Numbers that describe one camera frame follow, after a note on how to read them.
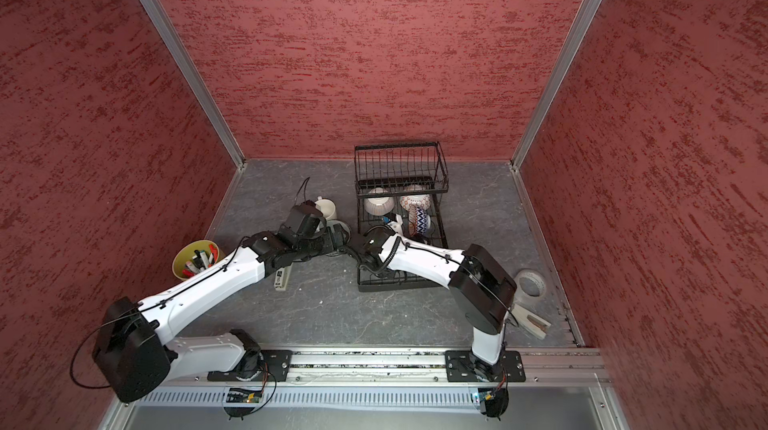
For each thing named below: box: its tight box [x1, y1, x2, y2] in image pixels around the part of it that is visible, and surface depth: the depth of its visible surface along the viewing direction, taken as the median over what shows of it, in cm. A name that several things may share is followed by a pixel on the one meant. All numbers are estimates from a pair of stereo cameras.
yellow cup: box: [172, 240, 226, 281], surface depth 82 cm
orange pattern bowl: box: [408, 204, 431, 237], surface depth 93 cm
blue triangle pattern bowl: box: [400, 194, 431, 211], surface depth 103 cm
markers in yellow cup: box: [182, 244, 219, 278], surface depth 83 cm
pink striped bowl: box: [364, 187, 395, 216], surface depth 102 cm
